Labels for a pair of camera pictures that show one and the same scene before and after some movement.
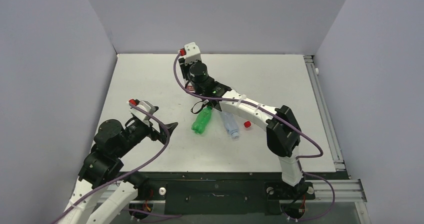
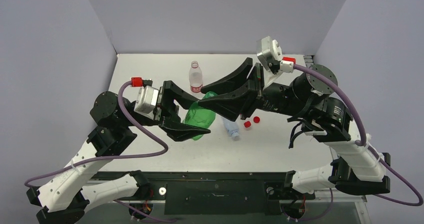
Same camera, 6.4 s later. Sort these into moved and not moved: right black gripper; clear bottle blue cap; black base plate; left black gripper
Moved: right black gripper; left black gripper
Not moved: clear bottle blue cap; black base plate
